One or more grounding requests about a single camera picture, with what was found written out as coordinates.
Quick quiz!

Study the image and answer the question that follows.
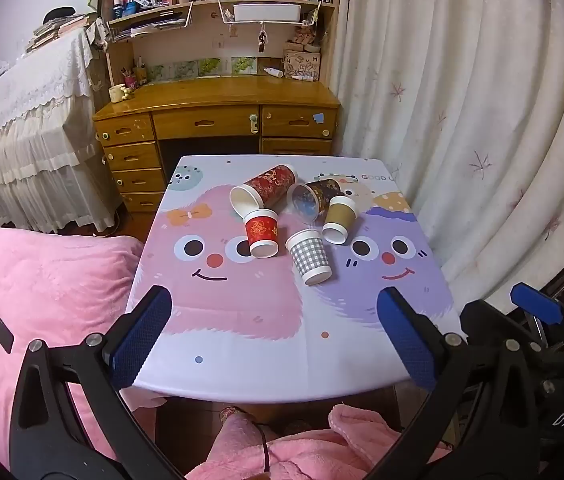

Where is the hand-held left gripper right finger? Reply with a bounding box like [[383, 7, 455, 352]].
[[362, 286, 545, 480]]

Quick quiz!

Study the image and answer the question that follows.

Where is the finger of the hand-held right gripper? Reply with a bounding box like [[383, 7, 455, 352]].
[[462, 283, 564, 356]]

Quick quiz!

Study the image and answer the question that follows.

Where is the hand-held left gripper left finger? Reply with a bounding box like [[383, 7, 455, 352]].
[[8, 285, 183, 480]]

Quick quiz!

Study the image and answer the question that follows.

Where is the grey checkered paper cup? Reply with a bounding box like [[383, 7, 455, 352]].
[[285, 228, 333, 287]]

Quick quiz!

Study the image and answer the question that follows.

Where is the brown paper cup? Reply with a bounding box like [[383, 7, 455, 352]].
[[322, 195, 357, 246]]

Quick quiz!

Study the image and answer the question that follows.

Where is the small red paper cup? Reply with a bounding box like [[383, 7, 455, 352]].
[[243, 208, 280, 259]]

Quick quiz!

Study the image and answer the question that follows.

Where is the dark patterned paper cup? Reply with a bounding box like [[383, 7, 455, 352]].
[[287, 178, 343, 226]]

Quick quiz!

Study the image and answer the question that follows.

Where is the large red patterned paper cup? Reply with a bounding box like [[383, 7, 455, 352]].
[[230, 164, 297, 221]]

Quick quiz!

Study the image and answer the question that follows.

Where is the patterned slipper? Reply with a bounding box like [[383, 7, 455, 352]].
[[219, 406, 253, 426]]

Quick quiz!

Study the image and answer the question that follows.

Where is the cartoon printed tablecloth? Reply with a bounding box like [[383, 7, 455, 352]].
[[121, 155, 462, 406]]

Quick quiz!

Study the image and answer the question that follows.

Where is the pink fluffy blanket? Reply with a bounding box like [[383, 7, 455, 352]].
[[0, 222, 145, 466]]

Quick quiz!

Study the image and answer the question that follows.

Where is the black blanket tag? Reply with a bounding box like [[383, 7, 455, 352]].
[[0, 316, 16, 354]]

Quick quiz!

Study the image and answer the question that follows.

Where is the pink fluffy robe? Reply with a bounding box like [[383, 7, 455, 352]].
[[184, 404, 455, 480]]

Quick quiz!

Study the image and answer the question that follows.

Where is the white floral curtain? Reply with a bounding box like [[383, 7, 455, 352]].
[[329, 0, 564, 306]]

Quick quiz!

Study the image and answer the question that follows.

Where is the wooden desk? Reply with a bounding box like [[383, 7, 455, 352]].
[[93, 76, 341, 213]]

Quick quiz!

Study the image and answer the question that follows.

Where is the white lace covered furniture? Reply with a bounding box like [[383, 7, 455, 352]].
[[0, 20, 123, 235]]

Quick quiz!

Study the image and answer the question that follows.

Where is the cardboard box on desk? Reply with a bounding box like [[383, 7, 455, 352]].
[[283, 50, 323, 82]]

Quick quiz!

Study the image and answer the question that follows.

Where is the pile of papers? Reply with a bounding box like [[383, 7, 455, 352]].
[[109, 10, 187, 41]]

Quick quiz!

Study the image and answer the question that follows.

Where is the wooden bookshelf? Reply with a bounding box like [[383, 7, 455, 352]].
[[100, 0, 343, 81]]

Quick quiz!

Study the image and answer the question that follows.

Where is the stack of books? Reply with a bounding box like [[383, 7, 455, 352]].
[[24, 15, 90, 53]]

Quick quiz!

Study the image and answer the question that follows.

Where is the wooden ornament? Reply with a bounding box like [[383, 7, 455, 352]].
[[294, 25, 320, 53]]

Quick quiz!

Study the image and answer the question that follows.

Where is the black object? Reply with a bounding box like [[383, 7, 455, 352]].
[[43, 7, 77, 23]]

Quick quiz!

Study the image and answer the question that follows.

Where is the white storage box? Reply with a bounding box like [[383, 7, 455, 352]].
[[233, 3, 303, 23]]

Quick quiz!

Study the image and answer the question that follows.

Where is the black cable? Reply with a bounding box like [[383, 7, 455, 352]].
[[254, 422, 275, 473]]

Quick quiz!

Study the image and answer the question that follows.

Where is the white wire rack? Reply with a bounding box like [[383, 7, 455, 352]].
[[218, 0, 323, 28], [107, 2, 195, 41]]

